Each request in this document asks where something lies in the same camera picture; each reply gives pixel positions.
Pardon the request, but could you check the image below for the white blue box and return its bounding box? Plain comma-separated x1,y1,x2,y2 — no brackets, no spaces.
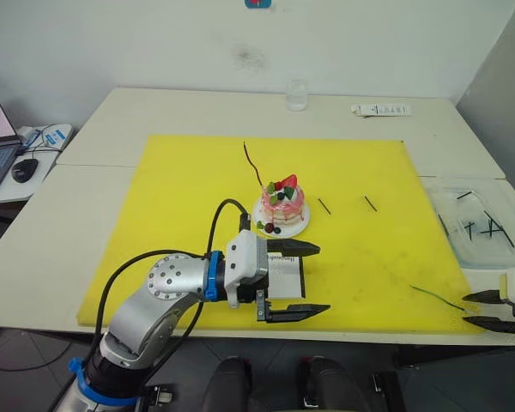
15,123,75,152

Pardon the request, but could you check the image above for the toy berry cluster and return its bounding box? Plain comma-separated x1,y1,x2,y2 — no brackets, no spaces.
256,220,283,236

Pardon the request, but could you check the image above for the pink toy cake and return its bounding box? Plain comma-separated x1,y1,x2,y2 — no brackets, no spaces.
260,173,306,227

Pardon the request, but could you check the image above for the dark rounded shape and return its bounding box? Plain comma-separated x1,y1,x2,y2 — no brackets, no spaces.
297,355,361,412
202,357,255,412

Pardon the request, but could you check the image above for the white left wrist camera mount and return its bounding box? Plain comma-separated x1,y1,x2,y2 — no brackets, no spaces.
223,230,270,309

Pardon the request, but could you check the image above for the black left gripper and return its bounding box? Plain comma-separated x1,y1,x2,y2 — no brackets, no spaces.
238,239,331,324

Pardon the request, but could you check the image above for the black computer mouse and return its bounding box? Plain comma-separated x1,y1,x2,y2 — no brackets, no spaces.
10,157,40,185

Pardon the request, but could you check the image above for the clear glass cup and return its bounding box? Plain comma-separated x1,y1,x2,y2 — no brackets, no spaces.
286,78,308,112

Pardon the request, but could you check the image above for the green twisted candle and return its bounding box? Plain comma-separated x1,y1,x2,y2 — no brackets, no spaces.
409,283,476,313

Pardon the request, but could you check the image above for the white round plate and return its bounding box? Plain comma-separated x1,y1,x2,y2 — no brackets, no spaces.
252,197,312,239

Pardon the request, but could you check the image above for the yellow table mat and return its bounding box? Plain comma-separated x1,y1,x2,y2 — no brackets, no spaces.
76,134,487,336

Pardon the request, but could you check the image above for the clear plastic tray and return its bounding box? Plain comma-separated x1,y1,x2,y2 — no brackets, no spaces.
421,176,515,270

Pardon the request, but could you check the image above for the white side desk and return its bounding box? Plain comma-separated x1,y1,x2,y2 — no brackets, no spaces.
0,124,76,207

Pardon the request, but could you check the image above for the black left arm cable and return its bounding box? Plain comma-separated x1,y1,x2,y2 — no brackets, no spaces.
92,197,252,344

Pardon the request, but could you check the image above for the white black matchbox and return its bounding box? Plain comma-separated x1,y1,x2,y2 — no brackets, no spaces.
266,253,306,300

